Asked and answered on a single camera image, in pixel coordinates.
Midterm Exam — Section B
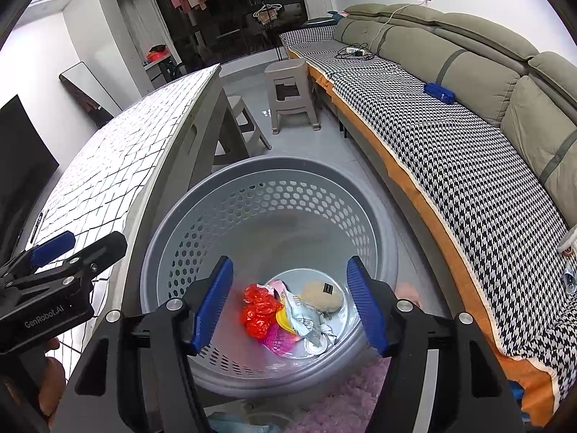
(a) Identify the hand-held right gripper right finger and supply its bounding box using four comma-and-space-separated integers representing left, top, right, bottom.
346, 255, 526, 433

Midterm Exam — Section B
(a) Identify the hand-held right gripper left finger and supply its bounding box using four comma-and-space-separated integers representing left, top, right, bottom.
54, 255, 235, 433

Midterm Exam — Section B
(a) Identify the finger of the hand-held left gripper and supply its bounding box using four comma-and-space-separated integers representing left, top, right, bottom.
0, 230, 76, 280
9, 231, 128, 301

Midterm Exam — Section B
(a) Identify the red plastic bag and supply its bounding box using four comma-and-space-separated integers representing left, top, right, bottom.
242, 283, 284, 339

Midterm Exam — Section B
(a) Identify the beige plush ball keychain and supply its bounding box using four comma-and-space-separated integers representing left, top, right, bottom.
300, 280, 346, 316

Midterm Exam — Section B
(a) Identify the light blue wipes packet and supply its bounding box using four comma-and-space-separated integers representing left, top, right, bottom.
283, 292, 335, 344

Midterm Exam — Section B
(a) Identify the pink snack wrapper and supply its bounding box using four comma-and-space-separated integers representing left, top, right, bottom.
266, 280, 290, 301

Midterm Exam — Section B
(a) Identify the yellow plastic lid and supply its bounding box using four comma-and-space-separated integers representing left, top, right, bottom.
275, 298, 303, 337

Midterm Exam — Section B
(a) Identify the pink plastic mesh cone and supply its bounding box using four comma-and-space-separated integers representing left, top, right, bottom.
261, 325, 301, 357

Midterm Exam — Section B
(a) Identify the grey perforated plastic basket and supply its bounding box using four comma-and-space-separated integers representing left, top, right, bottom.
140, 157, 400, 398

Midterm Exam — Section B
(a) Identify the person's left hand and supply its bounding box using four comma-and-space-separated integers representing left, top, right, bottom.
38, 337, 67, 429

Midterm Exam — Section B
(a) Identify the black television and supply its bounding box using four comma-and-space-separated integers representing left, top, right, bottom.
0, 95, 61, 254

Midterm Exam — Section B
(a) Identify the pink fluffy rug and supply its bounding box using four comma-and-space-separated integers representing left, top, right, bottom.
288, 356, 394, 433

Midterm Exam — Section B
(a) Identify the white black-grid tablecloth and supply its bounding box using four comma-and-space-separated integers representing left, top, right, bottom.
27, 64, 221, 371

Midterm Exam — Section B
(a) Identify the grey folding table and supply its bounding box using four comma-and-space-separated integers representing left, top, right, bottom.
110, 65, 253, 371

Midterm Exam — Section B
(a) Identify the light blue cloth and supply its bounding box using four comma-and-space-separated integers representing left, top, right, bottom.
207, 410, 254, 433

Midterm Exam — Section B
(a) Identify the grey plastic stool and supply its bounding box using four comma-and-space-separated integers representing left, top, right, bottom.
212, 95, 273, 161
264, 58, 322, 135

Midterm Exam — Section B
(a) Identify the orange seat mat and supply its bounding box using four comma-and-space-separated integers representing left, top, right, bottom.
288, 49, 560, 427

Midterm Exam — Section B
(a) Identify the white side table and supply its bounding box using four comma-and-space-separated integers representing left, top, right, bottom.
144, 56, 181, 90

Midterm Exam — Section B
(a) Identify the small blue case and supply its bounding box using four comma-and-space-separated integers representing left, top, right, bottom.
424, 82, 456, 105

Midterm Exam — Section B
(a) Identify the power strip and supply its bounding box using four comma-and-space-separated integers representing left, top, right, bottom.
336, 44, 375, 62

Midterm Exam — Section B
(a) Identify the olive green sofa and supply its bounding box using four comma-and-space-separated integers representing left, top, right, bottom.
334, 2, 577, 232

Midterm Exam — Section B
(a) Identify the clothes hanger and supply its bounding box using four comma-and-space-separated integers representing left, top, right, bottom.
252, 3, 284, 23

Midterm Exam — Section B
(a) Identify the leaning wall mirror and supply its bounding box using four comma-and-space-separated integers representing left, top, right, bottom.
60, 62, 123, 130

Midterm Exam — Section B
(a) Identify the white cable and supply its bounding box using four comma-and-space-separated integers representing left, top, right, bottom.
370, 2, 427, 51

